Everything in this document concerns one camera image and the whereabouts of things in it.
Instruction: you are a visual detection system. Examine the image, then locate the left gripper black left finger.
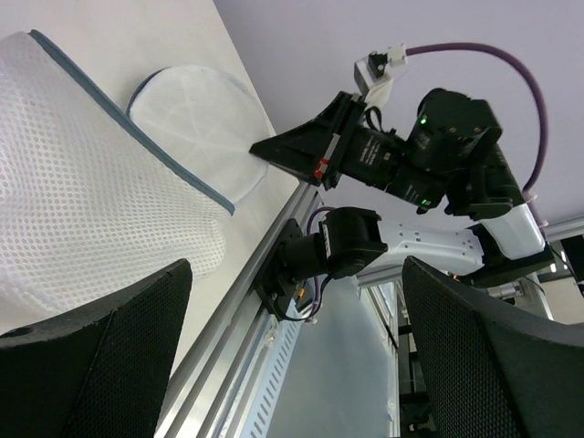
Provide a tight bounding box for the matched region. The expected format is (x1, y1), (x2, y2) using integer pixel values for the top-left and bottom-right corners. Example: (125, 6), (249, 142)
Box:
(1, 259), (193, 437)

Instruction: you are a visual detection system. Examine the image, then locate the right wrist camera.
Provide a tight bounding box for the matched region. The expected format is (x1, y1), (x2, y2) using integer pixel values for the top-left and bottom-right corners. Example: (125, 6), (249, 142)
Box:
(353, 52), (393, 109)

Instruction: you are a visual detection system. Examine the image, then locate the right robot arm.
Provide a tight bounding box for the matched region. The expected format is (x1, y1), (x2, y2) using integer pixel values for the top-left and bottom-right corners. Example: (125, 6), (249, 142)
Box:
(250, 89), (554, 287)

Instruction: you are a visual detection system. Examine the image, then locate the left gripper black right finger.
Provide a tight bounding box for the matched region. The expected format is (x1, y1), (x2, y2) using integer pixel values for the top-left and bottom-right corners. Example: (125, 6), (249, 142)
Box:
(401, 256), (583, 437)

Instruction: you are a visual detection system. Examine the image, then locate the aluminium front rail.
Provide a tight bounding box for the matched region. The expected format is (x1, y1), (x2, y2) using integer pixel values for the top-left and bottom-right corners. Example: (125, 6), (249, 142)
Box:
(155, 183), (320, 437)

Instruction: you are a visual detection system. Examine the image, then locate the white mesh laundry bag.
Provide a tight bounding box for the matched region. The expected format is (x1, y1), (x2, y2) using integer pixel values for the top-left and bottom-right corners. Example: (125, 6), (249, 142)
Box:
(1, 31), (268, 315)

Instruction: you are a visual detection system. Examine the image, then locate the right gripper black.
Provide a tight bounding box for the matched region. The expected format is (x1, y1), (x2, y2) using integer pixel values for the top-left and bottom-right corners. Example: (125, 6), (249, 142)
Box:
(249, 91), (411, 190)

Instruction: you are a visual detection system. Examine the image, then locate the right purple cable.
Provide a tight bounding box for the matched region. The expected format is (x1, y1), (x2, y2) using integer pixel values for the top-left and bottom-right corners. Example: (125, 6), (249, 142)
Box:
(387, 41), (548, 229)

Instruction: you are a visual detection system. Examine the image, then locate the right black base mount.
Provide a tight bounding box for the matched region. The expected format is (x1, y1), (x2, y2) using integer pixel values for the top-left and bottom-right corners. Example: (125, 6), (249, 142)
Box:
(252, 218), (328, 322)

